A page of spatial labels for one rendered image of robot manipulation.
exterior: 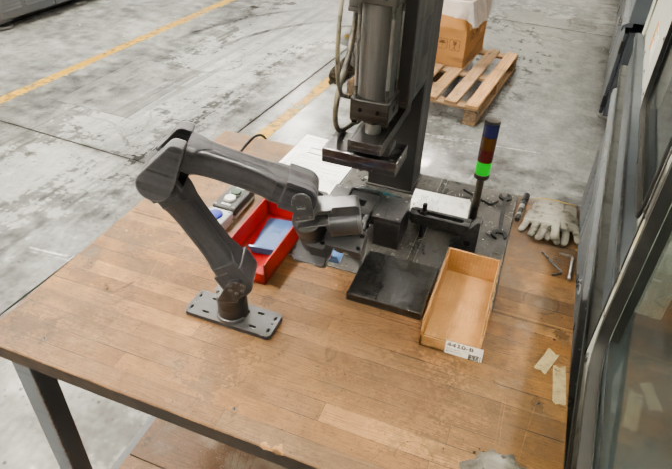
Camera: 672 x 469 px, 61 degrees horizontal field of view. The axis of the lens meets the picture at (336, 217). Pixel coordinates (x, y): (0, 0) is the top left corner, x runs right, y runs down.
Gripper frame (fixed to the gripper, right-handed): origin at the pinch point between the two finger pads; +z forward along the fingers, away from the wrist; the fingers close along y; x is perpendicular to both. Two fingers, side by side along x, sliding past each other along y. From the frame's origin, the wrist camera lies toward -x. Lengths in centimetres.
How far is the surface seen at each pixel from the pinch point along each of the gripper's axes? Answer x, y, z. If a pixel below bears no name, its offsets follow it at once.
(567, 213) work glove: -52, 39, 32
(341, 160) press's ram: 3.2, 23.5, 0.6
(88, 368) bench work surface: 34, -37, -9
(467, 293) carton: -31.7, 4.2, 12.8
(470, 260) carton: -30.6, 11.8, 12.1
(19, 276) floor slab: 160, -11, 115
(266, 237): 18.6, 5.2, 14.6
